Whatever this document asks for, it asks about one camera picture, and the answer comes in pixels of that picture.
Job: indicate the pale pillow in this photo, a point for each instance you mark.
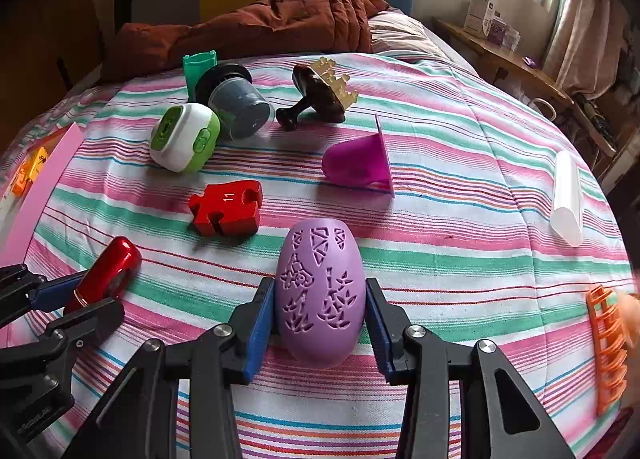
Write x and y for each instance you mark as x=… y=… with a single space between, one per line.
x=405 y=36

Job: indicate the white plastic tube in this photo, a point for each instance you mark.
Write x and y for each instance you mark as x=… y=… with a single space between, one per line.
x=567 y=199

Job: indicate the orange block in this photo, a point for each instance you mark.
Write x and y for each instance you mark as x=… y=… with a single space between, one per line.
x=30 y=169

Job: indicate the pink box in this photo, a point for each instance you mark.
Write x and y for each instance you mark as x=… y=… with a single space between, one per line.
x=50 y=184

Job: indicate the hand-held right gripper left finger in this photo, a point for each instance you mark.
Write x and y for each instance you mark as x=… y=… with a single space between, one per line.
x=260 y=329

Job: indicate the small purple item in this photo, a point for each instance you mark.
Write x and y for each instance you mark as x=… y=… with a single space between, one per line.
x=532 y=60

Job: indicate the purple carton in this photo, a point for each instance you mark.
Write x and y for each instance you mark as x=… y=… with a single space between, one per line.
x=497 y=31

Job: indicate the orange plastic rack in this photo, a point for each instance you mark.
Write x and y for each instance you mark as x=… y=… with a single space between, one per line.
x=607 y=349

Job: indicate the green plastic tube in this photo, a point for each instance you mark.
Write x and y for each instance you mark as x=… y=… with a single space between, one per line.
x=196 y=71

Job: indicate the wooden shelf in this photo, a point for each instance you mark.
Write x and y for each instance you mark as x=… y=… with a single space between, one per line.
x=505 y=59

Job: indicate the beige curtain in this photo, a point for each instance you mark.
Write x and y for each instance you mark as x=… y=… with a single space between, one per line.
x=580 y=29

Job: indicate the green and white device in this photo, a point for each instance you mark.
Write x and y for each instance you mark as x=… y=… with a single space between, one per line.
x=182 y=139

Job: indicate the white carton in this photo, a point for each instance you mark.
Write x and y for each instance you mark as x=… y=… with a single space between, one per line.
x=477 y=14

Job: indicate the brown quilt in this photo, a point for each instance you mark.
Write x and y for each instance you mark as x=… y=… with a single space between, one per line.
x=280 y=19

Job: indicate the shiny red capsule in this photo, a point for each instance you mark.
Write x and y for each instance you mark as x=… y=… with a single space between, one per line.
x=112 y=264

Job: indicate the lilac perforated egg shell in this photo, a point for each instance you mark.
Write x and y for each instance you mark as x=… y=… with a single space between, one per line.
x=320 y=289

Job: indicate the clear jar with black lid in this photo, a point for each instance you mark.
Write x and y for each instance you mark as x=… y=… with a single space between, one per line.
x=237 y=106

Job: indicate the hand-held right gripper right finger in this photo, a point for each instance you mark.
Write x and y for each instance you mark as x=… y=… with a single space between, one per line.
x=380 y=334

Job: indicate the magenta plastic cup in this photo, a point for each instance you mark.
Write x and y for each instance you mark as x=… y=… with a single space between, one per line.
x=352 y=161

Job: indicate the brown scalp massager brush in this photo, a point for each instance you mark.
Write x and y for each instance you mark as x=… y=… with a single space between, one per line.
x=320 y=91

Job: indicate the red puzzle block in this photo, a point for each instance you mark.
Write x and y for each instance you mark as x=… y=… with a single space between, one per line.
x=225 y=209

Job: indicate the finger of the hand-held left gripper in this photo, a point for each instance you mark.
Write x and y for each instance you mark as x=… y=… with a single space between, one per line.
x=87 y=321
x=52 y=293

